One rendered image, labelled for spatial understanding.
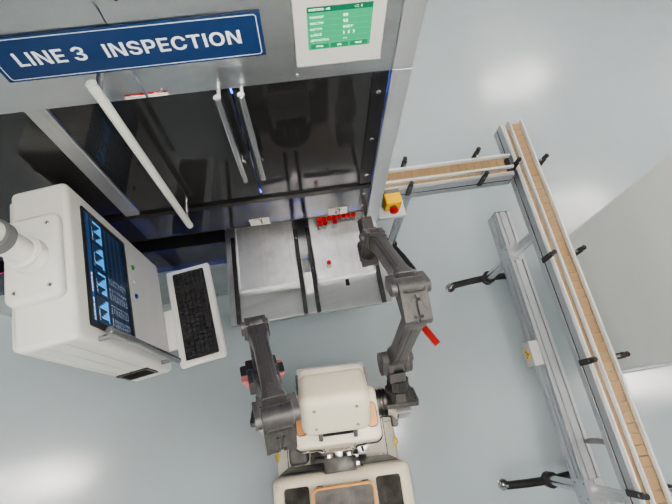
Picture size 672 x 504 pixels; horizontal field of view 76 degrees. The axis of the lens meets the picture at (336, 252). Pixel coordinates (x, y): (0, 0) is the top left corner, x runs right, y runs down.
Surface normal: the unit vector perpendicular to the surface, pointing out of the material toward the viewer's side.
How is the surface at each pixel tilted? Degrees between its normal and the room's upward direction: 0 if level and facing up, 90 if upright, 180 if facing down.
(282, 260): 0
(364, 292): 0
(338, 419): 48
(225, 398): 0
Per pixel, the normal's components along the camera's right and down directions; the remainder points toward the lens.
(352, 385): -0.07, -0.90
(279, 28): 0.16, 0.91
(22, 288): 0.01, -0.37
